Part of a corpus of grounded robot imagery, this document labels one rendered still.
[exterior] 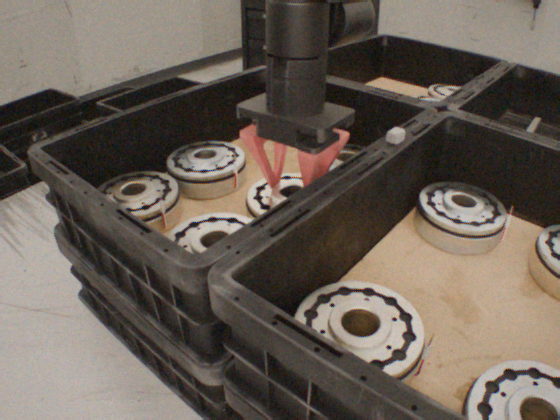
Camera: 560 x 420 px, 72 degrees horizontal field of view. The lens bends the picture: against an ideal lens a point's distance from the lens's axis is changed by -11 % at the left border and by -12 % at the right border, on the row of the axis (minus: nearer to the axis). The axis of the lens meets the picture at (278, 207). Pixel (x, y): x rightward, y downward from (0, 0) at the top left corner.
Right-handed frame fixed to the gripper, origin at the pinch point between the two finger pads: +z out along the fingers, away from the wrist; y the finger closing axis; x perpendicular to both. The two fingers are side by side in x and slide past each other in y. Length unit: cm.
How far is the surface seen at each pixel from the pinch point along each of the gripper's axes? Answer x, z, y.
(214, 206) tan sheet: 3.3, 4.3, 8.9
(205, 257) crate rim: 18.8, -5.8, -5.9
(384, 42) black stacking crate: -60, -4, 16
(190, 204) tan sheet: 4.7, 4.3, 11.6
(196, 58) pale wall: -252, 78, 284
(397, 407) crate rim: 21.6, -5.8, -20.9
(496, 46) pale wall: -333, 38, 32
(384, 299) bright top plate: 8.4, 1.2, -15.0
